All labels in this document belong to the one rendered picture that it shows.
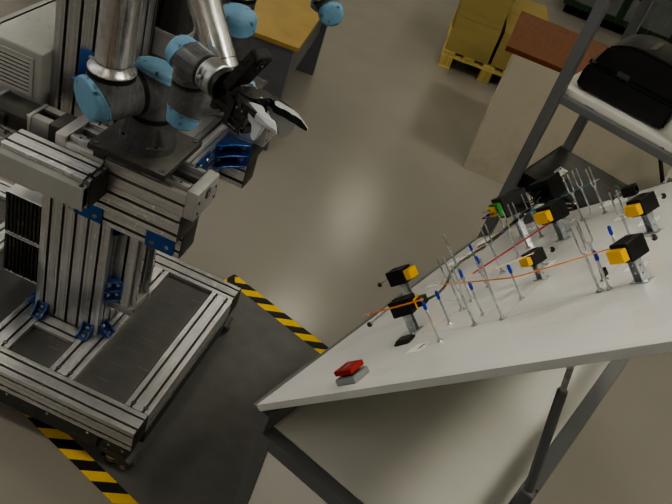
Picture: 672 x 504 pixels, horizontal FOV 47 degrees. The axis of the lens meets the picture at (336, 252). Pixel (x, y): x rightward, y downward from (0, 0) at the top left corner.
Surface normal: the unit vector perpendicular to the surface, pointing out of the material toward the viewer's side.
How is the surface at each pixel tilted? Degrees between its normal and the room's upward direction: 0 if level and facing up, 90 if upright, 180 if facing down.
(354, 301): 0
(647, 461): 0
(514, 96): 90
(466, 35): 90
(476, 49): 90
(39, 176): 90
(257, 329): 0
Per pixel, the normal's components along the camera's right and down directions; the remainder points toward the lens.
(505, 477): 0.28, -0.76
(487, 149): -0.30, 0.51
